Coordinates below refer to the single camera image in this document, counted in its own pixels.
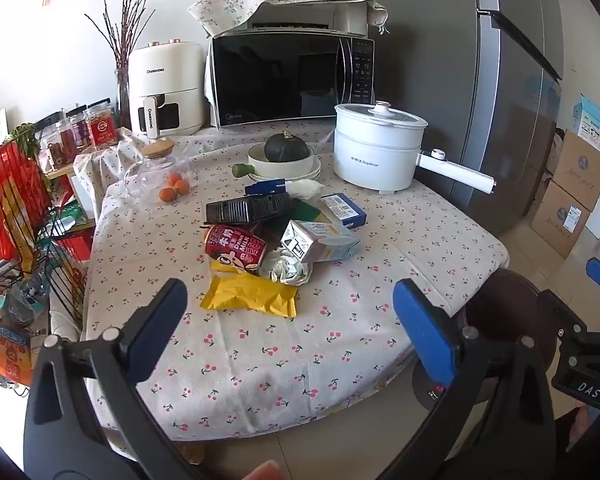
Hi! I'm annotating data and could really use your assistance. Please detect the red drink can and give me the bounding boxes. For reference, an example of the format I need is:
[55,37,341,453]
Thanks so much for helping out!
[203,223,267,276]

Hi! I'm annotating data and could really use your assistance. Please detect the cherry print tablecloth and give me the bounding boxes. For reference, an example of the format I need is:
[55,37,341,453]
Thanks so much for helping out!
[74,117,511,443]

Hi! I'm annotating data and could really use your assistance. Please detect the green sponge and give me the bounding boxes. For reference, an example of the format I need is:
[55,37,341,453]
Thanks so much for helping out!
[289,198,332,224]

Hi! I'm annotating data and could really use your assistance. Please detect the dark brown round stool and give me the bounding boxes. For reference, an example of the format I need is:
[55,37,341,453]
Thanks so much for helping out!
[412,267,562,412]

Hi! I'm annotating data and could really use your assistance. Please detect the dry twig branches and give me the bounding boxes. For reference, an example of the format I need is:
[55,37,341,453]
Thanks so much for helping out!
[84,0,161,71]

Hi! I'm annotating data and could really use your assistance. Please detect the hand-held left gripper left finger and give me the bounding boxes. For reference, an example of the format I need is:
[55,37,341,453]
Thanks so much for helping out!
[24,278,216,480]

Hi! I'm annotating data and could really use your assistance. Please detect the small blue box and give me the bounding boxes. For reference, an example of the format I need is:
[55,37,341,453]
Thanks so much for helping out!
[319,193,368,229]

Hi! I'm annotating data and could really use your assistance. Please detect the grey refrigerator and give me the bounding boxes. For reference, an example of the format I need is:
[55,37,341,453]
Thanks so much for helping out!
[365,0,564,236]

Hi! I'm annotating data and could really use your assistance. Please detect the white bowl with green handle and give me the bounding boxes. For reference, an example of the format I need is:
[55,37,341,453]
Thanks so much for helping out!
[231,142,317,179]

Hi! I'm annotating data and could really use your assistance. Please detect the crumpled white tissue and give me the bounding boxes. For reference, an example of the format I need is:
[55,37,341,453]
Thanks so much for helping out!
[284,179,326,202]

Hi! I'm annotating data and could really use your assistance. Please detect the yellow snack wrapper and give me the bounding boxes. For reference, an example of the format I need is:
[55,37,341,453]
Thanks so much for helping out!
[200,259,299,319]

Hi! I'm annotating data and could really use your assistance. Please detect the black microwave oven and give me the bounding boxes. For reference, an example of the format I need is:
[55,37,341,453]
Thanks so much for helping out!
[207,29,376,128]

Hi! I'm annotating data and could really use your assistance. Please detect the glass vase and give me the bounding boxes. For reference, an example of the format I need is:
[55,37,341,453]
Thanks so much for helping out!
[115,66,133,129]

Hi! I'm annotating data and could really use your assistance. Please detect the person's left hand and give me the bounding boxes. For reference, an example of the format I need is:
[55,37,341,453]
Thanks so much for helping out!
[240,461,284,480]

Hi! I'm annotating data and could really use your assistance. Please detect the red packets in rack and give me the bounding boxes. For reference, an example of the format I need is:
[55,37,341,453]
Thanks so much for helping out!
[0,152,52,263]

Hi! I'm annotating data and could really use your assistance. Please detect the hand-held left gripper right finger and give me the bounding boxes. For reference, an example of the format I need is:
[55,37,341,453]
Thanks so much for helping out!
[380,278,557,480]

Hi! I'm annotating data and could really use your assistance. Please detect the blue plastic packet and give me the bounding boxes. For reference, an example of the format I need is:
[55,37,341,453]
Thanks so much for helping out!
[244,178,287,196]

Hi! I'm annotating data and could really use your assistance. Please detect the dark green squash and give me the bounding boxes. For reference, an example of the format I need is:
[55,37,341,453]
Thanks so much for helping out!
[264,131,311,163]

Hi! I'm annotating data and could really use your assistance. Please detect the white plate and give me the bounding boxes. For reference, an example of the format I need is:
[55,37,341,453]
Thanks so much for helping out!
[250,162,323,184]
[250,156,323,181]

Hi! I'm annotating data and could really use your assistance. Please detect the white paper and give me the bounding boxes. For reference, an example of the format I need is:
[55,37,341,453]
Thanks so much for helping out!
[269,246,314,287]

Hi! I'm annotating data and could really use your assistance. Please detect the green leafy vegetable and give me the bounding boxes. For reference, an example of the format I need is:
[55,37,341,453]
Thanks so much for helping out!
[9,123,42,162]

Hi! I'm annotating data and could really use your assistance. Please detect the white electric cooking pot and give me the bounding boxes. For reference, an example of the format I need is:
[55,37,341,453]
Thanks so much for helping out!
[333,100,496,196]

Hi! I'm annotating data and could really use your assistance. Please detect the black wire rack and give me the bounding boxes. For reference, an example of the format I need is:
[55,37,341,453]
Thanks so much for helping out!
[0,139,90,326]

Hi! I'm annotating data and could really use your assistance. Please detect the cream air fryer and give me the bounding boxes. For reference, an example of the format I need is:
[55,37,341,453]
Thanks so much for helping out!
[128,40,206,140]

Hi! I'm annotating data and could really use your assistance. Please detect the black plastic tray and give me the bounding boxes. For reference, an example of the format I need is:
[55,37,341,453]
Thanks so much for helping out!
[204,192,294,226]

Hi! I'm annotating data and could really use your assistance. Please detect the glass jar with wooden lid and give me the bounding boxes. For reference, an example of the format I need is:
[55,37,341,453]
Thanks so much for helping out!
[123,138,191,202]

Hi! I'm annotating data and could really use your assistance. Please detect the pale blue milk carton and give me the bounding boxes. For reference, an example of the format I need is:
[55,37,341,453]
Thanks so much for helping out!
[278,219,362,266]

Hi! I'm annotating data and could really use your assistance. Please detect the blue and white paper box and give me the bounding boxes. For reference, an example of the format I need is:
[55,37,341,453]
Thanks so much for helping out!
[572,93,600,157]

